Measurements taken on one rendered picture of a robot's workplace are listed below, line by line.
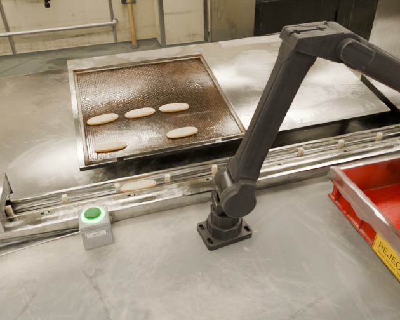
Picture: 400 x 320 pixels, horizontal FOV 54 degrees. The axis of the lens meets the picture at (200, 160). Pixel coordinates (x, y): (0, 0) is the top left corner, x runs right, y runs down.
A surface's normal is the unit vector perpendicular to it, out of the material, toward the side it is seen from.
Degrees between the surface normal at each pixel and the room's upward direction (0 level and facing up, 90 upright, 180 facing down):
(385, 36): 90
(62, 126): 0
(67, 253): 0
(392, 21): 90
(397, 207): 0
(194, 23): 90
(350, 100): 10
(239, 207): 90
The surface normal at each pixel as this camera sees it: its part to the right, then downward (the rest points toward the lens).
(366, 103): 0.03, -0.71
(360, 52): 0.19, 0.56
